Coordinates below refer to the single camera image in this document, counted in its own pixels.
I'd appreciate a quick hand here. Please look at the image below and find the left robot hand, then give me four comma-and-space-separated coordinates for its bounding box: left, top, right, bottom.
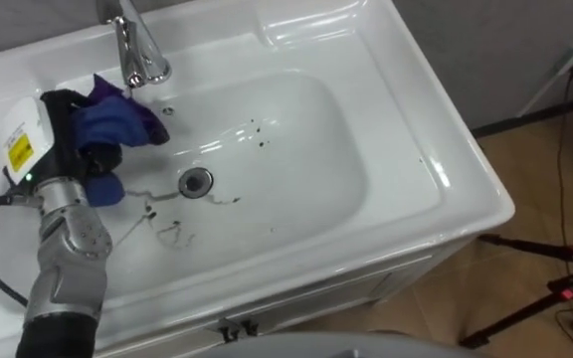
1, 89, 124, 187

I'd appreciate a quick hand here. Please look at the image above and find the blue purple cleaning cloth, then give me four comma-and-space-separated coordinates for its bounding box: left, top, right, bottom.
71, 73, 171, 209

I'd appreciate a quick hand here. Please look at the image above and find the chrome faucet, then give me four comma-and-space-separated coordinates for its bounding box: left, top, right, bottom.
95, 0, 173, 90

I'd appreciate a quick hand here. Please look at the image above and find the metal sink drain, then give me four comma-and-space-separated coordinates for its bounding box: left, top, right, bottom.
177, 167, 215, 200

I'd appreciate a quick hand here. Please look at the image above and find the white sink cabinet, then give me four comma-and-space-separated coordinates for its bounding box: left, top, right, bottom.
0, 0, 516, 358

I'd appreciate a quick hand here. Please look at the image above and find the black tripod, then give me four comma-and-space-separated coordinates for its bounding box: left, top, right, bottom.
458, 233, 573, 350

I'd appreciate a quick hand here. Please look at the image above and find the black power cable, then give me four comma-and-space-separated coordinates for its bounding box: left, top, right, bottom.
553, 62, 573, 358

